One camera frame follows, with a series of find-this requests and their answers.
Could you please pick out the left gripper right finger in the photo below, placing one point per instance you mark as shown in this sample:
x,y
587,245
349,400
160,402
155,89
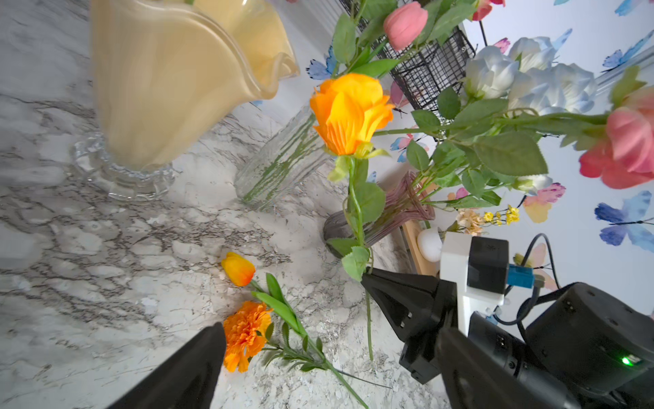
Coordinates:
x,y
474,380

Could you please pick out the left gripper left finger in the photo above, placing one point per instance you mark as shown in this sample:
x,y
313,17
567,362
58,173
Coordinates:
x,y
187,379

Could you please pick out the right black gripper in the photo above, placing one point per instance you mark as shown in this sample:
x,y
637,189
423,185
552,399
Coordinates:
x,y
418,307

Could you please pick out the orange rose pile top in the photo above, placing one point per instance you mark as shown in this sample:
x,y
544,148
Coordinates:
x,y
349,110

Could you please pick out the pink rose pile top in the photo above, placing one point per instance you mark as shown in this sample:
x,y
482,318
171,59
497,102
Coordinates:
x,y
616,147

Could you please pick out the pink rose small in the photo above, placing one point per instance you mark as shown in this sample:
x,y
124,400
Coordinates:
x,y
367,27

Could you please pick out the wooden corner shelf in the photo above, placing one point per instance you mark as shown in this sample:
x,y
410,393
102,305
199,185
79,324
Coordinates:
x,y
422,266

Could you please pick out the sunflower bouquet in white vase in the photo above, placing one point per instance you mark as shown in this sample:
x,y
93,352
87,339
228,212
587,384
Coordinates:
x,y
468,221

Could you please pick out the purple ribbed glass vase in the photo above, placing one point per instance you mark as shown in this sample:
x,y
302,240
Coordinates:
x,y
403,205

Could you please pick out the orange tulip bud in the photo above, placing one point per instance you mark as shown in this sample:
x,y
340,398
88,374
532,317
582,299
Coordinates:
x,y
241,273

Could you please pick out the clear ribbed glass vase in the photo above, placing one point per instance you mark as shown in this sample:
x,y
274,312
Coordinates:
x,y
285,160

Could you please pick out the yellow wavy glass vase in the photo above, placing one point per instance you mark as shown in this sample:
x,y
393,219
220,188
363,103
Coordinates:
x,y
163,74

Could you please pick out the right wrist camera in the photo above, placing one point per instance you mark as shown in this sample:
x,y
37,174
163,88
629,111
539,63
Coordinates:
x,y
481,270

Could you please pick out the black wire wall basket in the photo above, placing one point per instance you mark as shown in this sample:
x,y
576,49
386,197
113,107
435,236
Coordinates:
x,y
435,61

